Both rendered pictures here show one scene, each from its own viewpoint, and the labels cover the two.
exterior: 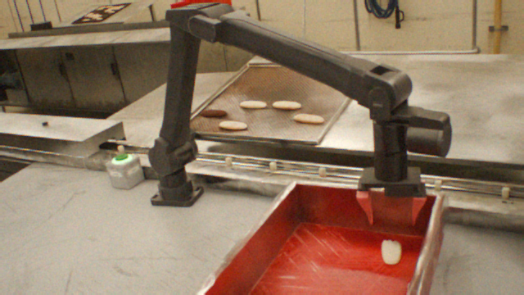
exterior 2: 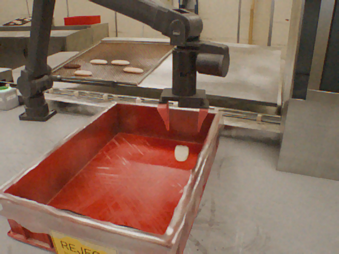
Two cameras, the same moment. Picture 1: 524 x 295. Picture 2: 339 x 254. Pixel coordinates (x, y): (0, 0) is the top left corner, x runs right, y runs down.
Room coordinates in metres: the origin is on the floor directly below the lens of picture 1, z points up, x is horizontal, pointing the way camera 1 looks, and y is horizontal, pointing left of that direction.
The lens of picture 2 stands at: (0.16, -0.06, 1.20)
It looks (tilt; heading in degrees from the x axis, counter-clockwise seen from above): 25 degrees down; 347
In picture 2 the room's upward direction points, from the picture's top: straight up
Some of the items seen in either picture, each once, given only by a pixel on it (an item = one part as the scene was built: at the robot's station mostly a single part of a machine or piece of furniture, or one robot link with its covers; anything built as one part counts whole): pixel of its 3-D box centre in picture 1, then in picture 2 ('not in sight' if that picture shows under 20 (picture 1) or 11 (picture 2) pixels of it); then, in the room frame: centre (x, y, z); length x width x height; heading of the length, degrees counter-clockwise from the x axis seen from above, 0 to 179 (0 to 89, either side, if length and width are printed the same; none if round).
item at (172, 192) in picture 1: (174, 184); (36, 106); (1.16, 0.23, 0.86); 0.12 x 0.09 x 0.08; 68
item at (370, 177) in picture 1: (390, 165); (184, 84); (0.78, -0.22, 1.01); 0.10 x 0.07 x 0.07; 72
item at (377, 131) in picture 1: (393, 133); (187, 60); (0.77, -0.23, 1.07); 0.07 x 0.06 x 0.07; 50
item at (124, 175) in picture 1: (127, 176); (7, 101); (1.30, 0.39, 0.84); 0.08 x 0.08 x 0.11; 57
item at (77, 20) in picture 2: (201, 6); (82, 20); (5.09, 0.38, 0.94); 0.51 x 0.36 x 0.13; 61
